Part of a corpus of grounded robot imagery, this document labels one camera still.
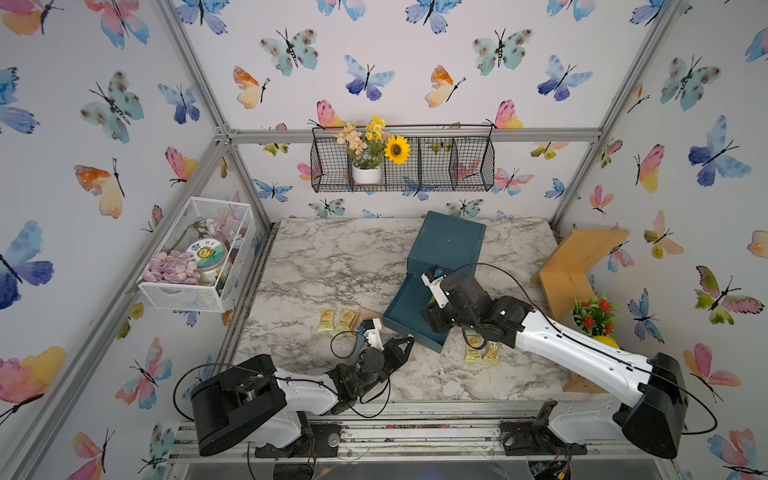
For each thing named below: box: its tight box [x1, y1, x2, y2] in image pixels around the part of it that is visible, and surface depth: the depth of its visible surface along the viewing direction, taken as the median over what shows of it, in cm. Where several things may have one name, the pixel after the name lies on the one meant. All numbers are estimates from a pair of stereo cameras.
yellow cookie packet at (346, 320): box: [335, 309, 359, 331], surface depth 95 cm
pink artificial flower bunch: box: [142, 249, 201, 284], surface depth 61 cm
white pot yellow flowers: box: [335, 116, 411, 185], surface depth 86 cm
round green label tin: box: [186, 238, 228, 271], surface depth 67 cm
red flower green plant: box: [571, 292, 621, 338], surface depth 75 cm
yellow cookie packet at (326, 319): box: [317, 308, 337, 332], surface depth 95 cm
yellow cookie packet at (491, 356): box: [483, 342, 501, 365], surface depth 87 cm
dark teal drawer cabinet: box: [407, 211, 487, 277], surface depth 88 cm
